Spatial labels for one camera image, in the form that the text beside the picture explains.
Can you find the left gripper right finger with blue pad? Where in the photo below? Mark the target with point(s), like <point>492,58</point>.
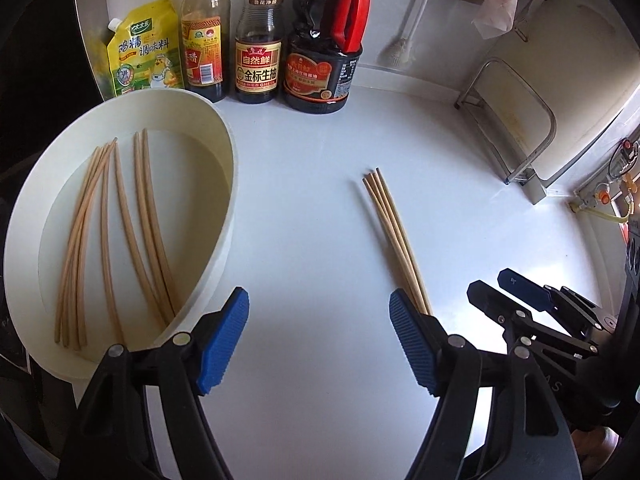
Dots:
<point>495,418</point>

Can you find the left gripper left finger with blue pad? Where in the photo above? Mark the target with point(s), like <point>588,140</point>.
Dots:
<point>111,437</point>

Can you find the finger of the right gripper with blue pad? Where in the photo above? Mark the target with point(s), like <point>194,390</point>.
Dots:
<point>525,287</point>
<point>517,322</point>

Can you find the person's right hand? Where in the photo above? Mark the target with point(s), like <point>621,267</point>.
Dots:
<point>594,448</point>

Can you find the metal cutting board rack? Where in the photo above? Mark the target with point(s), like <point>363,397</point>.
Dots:
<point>516,124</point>

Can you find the white oval plastic tub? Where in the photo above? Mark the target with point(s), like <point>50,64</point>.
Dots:
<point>121,230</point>

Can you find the white cutting board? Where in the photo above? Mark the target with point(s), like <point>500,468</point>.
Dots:
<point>583,62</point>

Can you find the white dish brush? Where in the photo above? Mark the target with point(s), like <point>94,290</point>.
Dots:
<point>397,54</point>

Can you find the yellow seasoning pouch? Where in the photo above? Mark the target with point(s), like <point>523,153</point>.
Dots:
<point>144,49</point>

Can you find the soy sauce glass bottle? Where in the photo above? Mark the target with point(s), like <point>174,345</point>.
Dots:
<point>258,44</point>

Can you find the white hanging rag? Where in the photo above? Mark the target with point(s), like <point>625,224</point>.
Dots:
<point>495,0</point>

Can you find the vinegar bottle yellow cap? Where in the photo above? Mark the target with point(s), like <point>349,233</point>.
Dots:
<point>204,35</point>

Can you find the large soy sauce jug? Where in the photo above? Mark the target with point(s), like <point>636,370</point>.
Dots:
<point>324,48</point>

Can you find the gas valve with yellow hose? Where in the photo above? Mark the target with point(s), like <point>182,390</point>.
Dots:
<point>610,194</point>

